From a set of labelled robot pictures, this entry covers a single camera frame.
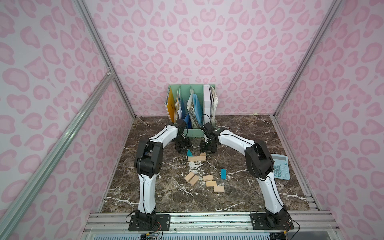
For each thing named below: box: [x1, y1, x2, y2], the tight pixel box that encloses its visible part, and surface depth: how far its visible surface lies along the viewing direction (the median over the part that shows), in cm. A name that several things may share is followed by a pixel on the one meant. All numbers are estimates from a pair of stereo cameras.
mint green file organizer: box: [168, 84, 216, 137], surface depth 100 cm
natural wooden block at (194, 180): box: [189, 175, 199, 186], surface depth 88 cm
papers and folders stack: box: [165, 84, 219, 130], surface depth 99 cm
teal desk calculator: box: [270, 153, 291, 180], surface depth 92 cm
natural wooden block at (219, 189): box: [213, 186, 225, 192], surface depth 85 cm
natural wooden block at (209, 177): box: [203, 174, 214, 182], surface depth 89 cm
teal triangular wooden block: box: [186, 149, 194, 157], surface depth 98 cm
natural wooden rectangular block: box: [187, 156, 197, 162], surface depth 97 cm
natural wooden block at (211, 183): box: [206, 180, 217, 187], surface depth 87 cm
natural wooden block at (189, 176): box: [184, 171, 195, 182], surface depth 90 cm
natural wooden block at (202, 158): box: [196, 155, 207, 161], surface depth 97 cm
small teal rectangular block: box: [221, 168, 227, 180], surface depth 91 cm
